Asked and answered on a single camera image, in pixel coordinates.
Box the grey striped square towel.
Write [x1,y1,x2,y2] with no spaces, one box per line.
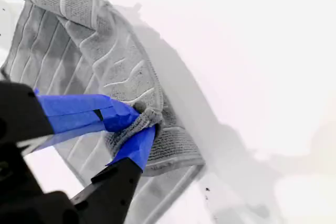
[0,0,207,224]

